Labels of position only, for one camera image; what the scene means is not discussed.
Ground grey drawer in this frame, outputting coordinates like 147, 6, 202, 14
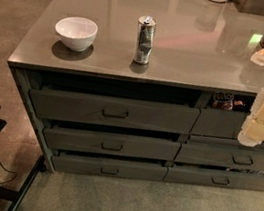
43, 127, 181, 161
175, 143, 264, 171
190, 103, 264, 148
29, 88, 200, 134
52, 153, 167, 181
164, 165, 264, 192

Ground snack packets in drawer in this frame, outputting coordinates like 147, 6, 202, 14
211, 91, 254, 112

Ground grey drawer cabinet island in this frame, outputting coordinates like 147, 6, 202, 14
0, 0, 264, 211

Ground silver drink can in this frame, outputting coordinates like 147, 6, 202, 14
133, 15, 156, 65

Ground white ceramic bowl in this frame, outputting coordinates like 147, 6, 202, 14
55, 16, 98, 52

